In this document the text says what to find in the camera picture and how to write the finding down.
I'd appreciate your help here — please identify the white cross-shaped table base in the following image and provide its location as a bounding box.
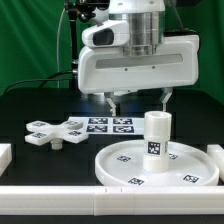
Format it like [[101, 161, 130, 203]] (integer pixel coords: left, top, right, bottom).
[[25, 120, 89, 150]]

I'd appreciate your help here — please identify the white front fence rail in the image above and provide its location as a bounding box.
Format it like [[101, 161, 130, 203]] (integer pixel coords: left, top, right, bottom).
[[0, 186, 224, 216]]

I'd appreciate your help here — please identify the white round table top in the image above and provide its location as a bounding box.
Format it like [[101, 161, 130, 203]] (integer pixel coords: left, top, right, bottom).
[[95, 140, 219, 187]]

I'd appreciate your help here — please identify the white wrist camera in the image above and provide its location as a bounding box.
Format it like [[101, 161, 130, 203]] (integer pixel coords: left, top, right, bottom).
[[82, 20, 130, 48]]

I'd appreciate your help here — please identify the white sheet with markers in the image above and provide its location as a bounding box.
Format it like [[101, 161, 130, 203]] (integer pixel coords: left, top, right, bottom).
[[69, 117, 144, 135]]

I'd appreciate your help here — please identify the black cable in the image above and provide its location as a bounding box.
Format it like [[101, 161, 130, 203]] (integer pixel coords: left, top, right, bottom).
[[2, 69, 79, 98]]

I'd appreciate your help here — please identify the white right fence block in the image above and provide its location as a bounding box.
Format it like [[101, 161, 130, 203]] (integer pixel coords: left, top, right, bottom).
[[207, 144, 224, 182]]

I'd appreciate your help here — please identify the white left fence block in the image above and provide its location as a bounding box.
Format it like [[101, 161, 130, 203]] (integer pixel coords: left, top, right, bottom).
[[0, 143, 12, 176]]

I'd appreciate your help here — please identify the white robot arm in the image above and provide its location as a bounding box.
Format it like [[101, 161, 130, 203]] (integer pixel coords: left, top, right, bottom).
[[78, 0, 199, 113]]

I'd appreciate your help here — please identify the black camera stand pole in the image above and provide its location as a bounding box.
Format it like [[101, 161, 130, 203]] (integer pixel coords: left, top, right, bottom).
[[64, 0, 110, 89]]

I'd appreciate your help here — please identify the grey cable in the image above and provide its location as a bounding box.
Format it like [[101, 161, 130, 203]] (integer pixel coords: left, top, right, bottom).
[[56, 8, 67, 89]]

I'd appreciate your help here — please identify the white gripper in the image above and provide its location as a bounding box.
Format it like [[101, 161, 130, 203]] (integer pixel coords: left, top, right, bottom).
[[78, 35, 199, 116]]

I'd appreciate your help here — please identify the white fence block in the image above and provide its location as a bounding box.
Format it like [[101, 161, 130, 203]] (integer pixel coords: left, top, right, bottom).
[[0, 143, 12, 176], [207, 144, 224, 182]]

